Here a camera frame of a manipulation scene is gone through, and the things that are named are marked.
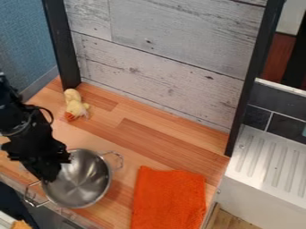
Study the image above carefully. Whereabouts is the toy sink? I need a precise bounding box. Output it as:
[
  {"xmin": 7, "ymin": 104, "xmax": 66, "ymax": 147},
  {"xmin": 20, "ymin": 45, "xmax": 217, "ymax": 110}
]
[{"xmin": 215, "ymin": 78, "xmax": 306, "ymax": 229}]

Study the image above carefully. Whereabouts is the orange cloth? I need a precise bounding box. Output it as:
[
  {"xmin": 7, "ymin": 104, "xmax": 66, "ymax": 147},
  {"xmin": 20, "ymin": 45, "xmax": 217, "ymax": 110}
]
[{"xmin": 129, "ymin": 165, "xmax": 209, "ymax": 229}]

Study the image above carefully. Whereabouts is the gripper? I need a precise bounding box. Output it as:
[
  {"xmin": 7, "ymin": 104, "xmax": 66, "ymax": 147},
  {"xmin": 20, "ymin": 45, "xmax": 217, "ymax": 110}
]
[{"xmin": 0, "ymin": 130, "xmax": 74, "ymax": 183}]

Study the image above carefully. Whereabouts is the black frame post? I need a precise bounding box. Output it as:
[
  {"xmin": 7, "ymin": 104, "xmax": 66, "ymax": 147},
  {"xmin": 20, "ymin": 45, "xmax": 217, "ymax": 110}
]
[
  {"xmin": 223, "ymin": 0, "xmax": 287, "ymax": 158},
  {"xmin": 40, "ymin": 0, "xmax": 84, "ymax": 91}
]

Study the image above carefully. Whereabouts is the silver pot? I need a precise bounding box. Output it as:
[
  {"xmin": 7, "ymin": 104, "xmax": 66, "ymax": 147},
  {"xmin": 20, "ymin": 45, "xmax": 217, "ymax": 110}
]
[{"xmin": 22, "ymin": 148, "xmax": 126, "ymax": 209}]

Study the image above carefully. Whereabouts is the yellow plush duck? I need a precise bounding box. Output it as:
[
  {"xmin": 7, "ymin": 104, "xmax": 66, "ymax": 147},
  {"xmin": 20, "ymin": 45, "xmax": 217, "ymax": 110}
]
[{"xmin": 62, "ymin": 88, "xmax": 92, "ymax": 123}]

